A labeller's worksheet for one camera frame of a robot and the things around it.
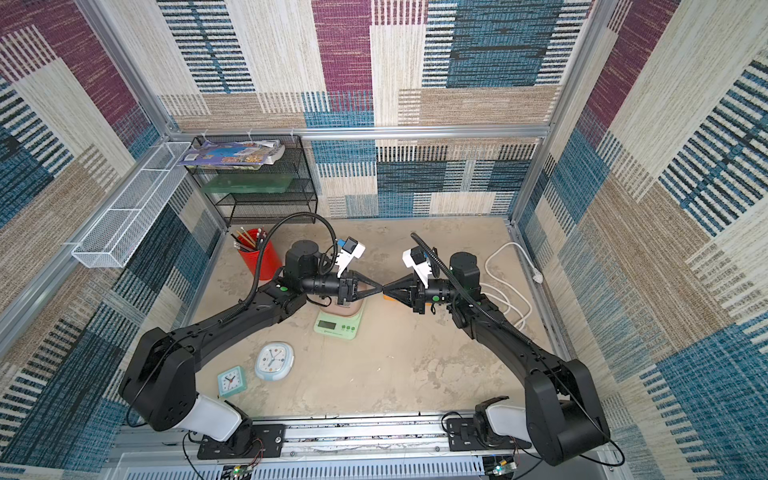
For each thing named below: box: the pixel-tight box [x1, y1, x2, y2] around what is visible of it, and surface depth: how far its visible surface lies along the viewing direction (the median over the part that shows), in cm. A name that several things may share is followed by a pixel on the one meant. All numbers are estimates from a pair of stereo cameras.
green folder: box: [204, 174, 296, 194], surface depth 98 cm
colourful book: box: [178, 140, 285, 170], surface depth 83 cm
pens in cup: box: [230, 226, 267, 251], surface depth 98 cm
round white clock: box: [255, 342, 295, 381], surface depth 85 cm
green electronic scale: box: [313, 299, 366, 340], surface depth 92 cm
